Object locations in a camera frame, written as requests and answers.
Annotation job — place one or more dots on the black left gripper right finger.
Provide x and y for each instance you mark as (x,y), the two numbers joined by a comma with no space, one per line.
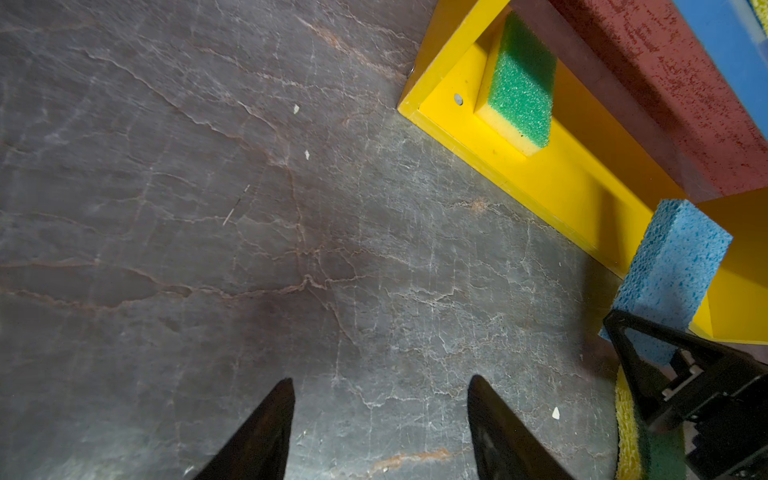
(502,445)

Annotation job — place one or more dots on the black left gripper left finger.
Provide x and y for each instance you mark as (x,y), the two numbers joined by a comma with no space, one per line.
(259,449)

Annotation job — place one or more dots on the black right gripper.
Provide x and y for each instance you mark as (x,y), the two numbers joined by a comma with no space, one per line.
(676,377)

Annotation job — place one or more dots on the dark green wavy sponge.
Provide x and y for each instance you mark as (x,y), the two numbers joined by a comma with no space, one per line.
(643,454)

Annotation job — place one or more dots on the bright green yellow sponge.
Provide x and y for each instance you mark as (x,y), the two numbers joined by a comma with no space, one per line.
(516,92)

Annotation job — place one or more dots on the yellow wooden two-tier shelf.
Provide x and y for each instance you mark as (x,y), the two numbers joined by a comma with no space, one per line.
(652,100)

